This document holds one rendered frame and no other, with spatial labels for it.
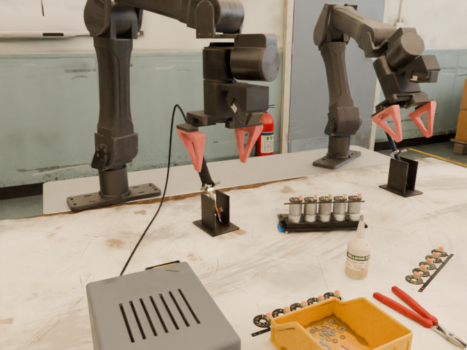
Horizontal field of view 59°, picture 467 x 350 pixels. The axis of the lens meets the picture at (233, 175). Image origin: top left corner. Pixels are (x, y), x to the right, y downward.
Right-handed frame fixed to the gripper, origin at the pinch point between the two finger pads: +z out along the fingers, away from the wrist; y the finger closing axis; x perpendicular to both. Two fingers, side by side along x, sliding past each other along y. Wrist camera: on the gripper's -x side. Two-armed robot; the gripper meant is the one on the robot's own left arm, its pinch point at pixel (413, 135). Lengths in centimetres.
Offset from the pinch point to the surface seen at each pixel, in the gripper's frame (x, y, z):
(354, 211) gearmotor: -2.9, -25.5, 13.7
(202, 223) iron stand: 11, -50, 8
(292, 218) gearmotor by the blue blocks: 1.5, -36.3, 12.0
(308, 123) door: 229, 155, -91
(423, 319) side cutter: -22, -37, 30
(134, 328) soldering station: -24, -72, 21
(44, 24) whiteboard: 195, -56, -168
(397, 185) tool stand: 7.5, -1.8, 9.2
